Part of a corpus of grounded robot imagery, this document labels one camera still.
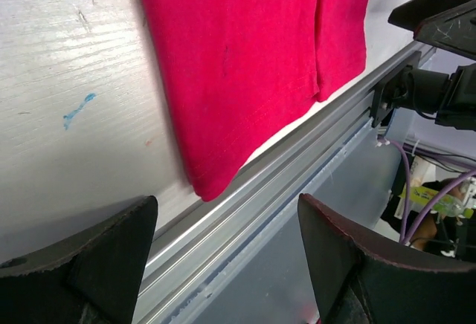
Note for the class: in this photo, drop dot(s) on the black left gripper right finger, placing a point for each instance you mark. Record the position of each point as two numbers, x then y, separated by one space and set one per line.
359 276

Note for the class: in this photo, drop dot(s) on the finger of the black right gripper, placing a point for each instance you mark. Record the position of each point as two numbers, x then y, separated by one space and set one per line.
445 24

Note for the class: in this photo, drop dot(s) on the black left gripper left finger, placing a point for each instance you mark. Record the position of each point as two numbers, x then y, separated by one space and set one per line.
93 276

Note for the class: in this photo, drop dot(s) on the pink red t shirt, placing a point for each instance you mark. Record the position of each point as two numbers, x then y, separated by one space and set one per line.
235 72

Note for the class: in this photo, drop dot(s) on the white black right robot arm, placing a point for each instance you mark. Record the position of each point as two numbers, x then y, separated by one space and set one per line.
446 99

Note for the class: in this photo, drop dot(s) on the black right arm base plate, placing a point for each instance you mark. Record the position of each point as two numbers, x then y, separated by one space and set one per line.
390 87

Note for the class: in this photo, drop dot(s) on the aluminium mounting rail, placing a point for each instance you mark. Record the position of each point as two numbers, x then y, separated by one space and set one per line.
240 258

